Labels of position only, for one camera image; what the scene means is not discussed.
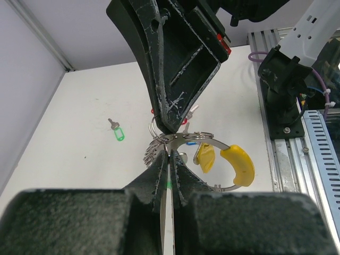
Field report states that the keyring with yellow handle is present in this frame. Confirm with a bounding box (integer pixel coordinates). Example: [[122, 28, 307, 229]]
[[143, 118, 255, 192]]

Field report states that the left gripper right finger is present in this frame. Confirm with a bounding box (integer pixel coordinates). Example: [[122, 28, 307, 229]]
[[169, 151, 337, 254]]

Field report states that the red tag key upper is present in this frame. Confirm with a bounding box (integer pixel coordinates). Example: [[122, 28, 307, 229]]
[[150, 105, 200, 125]]

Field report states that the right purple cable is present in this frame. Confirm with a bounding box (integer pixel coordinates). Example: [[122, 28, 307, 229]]
[[248, 51, 340, 117]]

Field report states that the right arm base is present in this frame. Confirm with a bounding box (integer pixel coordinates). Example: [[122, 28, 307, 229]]
[[258, 45, 315, 140]]

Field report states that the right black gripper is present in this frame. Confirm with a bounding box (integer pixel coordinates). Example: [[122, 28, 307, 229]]
[[106, 1, 231, 134]]

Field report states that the yellow tag key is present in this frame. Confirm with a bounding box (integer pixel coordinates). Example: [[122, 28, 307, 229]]
[[193, 143, 216, 174]]

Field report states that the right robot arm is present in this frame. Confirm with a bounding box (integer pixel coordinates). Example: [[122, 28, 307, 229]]
[[106, 1, 339, 134]]

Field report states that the white slotted cable duct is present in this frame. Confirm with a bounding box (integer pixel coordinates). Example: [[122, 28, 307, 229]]
[[302, 110, 340, 229]]

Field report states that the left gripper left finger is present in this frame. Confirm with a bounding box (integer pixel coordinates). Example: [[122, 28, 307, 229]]
[[1, 151, 168, 254]]

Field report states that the light green tag key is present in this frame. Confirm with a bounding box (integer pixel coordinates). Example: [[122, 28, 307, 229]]
[[107, 118, 125, 142]]

